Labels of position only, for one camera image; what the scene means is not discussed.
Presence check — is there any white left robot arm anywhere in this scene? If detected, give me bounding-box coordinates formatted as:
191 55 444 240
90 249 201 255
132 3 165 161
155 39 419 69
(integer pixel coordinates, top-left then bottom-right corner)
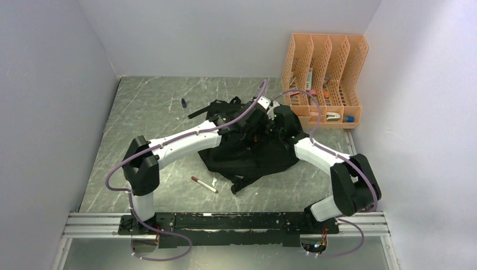
120 103 268 234

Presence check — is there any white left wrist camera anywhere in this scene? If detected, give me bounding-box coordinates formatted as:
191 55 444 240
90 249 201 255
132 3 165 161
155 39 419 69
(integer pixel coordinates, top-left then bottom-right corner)
256 96 271 111

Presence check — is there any black student backpack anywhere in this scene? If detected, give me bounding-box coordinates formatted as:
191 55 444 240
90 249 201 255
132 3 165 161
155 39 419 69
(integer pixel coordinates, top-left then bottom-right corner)
187 97 304 195

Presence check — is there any grey blue sharpener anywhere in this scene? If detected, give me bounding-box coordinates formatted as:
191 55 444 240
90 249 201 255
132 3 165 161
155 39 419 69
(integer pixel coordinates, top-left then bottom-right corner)
343 116 355 123

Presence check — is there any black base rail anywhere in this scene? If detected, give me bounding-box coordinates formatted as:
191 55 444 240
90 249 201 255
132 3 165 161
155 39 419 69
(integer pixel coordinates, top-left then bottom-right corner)
117 211 339 248

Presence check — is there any orange plastic desk organizer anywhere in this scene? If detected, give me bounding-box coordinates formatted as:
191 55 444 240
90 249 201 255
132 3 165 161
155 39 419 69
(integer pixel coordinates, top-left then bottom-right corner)
281 33 368 129

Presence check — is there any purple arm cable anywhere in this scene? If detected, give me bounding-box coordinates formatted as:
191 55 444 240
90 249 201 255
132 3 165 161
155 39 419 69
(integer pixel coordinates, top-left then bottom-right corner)
104 79 269 262
272 88 379 259

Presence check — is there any red white pen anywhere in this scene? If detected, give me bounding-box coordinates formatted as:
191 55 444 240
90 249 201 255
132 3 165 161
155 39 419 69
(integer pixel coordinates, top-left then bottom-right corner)
191 176 218 194

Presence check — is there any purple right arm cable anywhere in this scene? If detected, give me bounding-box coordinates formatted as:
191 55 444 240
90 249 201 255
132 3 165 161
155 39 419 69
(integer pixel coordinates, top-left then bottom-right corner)
272 88 379 259

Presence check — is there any tall white green box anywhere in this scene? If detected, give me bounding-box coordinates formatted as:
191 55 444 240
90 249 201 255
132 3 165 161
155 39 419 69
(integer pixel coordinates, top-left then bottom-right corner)
305 67 313 91

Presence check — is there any white stapler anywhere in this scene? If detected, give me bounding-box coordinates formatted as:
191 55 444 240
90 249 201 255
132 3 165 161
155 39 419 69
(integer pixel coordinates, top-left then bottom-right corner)
325 112 341 122

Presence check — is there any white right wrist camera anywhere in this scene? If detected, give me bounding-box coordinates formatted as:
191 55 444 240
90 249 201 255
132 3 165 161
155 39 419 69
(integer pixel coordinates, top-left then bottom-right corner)
267 101 281 118

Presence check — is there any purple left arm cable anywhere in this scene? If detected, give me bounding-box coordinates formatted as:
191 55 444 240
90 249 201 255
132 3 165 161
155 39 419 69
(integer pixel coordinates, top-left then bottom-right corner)
104 79 269 262

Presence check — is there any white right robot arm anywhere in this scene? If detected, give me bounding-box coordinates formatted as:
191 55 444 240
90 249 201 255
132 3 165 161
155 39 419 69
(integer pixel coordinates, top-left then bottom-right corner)
266 102 381 233

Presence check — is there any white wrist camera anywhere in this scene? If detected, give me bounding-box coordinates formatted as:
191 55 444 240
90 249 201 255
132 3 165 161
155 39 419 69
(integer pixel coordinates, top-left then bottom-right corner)
267 101 281 118
256 96 271 111

